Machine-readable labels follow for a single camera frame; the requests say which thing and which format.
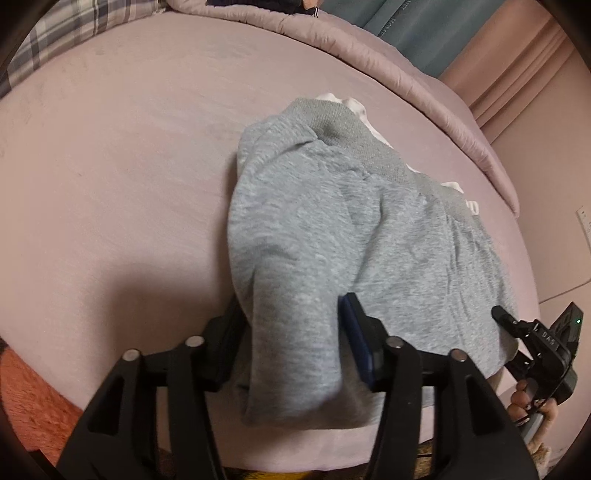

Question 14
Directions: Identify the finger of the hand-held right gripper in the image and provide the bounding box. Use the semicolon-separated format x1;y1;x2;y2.
505;350;535;376
491;305;532;341

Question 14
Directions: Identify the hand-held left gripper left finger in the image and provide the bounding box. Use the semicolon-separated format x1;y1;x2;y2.
58;300;246;480

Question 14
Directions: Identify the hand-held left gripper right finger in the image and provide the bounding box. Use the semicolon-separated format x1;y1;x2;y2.
338;292;539;480

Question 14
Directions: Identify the grey knit garment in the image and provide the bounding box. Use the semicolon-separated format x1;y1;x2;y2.
226;92;520;430

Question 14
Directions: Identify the person's right hand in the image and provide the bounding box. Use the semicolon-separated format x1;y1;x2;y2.
506;378;560;428

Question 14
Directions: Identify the pink bed sheet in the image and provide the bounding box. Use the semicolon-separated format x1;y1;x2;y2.
0;9;541;474

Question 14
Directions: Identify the orange rug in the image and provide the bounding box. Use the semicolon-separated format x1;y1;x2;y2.
0;337;88;455

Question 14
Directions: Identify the pink curtain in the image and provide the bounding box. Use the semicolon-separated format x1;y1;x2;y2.
438;14;578;144

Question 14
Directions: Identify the pink quilt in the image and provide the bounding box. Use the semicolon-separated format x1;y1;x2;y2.
166;0;520;217

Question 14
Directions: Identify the blue curtain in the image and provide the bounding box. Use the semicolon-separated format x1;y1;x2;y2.
318;0;490;77

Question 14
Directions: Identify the dark cloth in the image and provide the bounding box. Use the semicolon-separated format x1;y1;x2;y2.
205;0;320;18

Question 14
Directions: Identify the plaid pillow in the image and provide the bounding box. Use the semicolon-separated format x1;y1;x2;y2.
0;0;169;100

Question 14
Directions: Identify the white cable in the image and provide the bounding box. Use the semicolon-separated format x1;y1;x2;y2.
538;281;591;304

